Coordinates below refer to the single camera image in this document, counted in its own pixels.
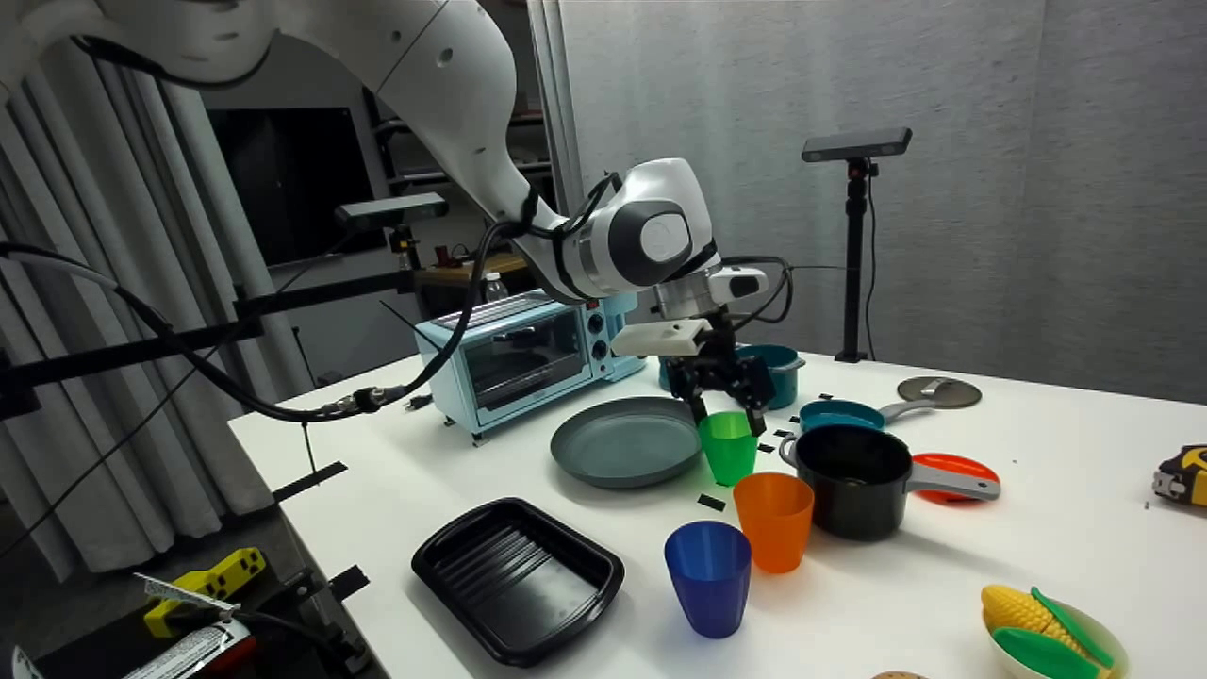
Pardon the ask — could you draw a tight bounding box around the small metallic object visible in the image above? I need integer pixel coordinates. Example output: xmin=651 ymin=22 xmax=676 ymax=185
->
xmin=1149 ymin=442 xmax=1207 ymax=515

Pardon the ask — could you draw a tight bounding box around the grey-teal round plate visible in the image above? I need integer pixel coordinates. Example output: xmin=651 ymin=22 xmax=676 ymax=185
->
xmin=547 ymin=393 xmax=710 ymax=496

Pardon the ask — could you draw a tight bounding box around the grey stereo camera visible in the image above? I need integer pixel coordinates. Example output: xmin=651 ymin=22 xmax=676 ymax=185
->
xmin=337 ymin=188 xmax=454 ymax=232

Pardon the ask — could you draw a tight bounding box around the white-grey wrist camera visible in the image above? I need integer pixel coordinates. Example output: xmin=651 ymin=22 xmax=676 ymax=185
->
xmin=612 ymin=319 xmax=716 ymax=361

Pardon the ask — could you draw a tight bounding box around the silver and red tool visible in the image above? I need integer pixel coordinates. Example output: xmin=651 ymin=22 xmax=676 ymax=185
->
xmin=124 ymin=617 xmax=260 ymax=679

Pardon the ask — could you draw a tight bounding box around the round grey metal lid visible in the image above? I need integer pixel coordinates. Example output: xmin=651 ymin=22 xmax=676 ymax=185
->
xmin=894 ymin=374 xmax=984 ymax=413

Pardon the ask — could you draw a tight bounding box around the black table edge tape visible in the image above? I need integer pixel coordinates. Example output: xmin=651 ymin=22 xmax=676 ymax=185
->
xmin=327 ymin=564 xmax=373 ymax=604

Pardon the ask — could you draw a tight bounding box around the orange plastic cup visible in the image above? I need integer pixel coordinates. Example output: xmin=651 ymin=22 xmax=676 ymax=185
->
xmin=733 ymin=473 xmax=819 ymax=579

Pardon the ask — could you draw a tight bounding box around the light blue toy toaster oven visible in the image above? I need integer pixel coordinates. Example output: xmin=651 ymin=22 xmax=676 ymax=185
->
xmin=410 ymin=289 xmax=651 ymax=442

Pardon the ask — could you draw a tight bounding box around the dark stereo camera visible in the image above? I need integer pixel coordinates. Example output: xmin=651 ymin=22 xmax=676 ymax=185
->
xmin=801 ymin=124 xmax=915 ymax=165

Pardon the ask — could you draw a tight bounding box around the teal two-handled pot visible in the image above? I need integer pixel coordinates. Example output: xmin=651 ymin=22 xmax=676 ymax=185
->
xmin=733 ymin=343 xmax=807 ymax=414

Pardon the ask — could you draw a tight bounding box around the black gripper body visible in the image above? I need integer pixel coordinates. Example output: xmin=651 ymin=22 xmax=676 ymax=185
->
xmin=670 ymin=338 xmax=773 ymax=404

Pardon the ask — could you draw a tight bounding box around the black pot with grey handle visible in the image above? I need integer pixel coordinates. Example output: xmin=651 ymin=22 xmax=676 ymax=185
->
xmin=775 ymin=422 xmax=1008 ymax=543

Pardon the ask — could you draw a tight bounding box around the black metal frame bar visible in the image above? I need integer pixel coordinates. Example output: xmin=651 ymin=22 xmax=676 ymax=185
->
xmin=0 ymin=268 xmax=417 ymax=418

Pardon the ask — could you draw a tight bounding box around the yellow toy corn cob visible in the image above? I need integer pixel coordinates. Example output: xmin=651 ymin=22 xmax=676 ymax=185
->
xmin=975 ymin=581 xmax=1072 ymax=646

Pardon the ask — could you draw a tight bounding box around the green plastic cup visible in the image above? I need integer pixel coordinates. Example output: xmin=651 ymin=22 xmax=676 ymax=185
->
xmin=696 ymin=407 xmax=762 ymax=490

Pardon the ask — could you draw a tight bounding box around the smooth grey fabric curtain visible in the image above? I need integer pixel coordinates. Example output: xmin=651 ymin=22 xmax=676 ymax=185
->
xmin=559 ymin=0 xmax=1207 ymax=407

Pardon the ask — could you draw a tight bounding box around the pale pleated curtain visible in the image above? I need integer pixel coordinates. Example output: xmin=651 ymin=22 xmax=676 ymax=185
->
xmin=0 ymin=35 xmax=318 ymax=597

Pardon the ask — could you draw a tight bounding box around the small pale bowl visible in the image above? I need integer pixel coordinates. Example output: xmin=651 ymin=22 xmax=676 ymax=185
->
xmin=975 ymin=581 xmax=1132 ymax=679

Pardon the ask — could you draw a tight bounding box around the black ridged baking tray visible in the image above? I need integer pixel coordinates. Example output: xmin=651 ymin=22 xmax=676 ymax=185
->
xmin=406 ymin=496 xmax=628 ymax=670

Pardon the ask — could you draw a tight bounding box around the black camera stand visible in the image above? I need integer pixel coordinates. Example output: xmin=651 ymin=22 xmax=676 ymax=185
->
xmin=833 ymin=155 xmax=878 ymax=365

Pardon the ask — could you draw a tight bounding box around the blue plastic cup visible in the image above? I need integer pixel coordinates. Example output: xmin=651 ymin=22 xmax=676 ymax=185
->
xmin=661 ymin=516 xmax=755 ymax=642

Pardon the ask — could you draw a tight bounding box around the dark monitor screen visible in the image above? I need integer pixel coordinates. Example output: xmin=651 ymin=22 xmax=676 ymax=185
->
xmin=203 ymin=106 xmax=381 ymax=271

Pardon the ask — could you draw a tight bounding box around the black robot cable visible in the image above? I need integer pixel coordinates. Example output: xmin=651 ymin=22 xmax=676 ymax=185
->
xmin=0 ymin=173 xmax=617 ymax=426

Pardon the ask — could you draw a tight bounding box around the yellow handled tool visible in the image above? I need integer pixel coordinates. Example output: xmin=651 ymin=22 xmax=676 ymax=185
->
xmin=138 ymin=543 xmax=270 ymax=642

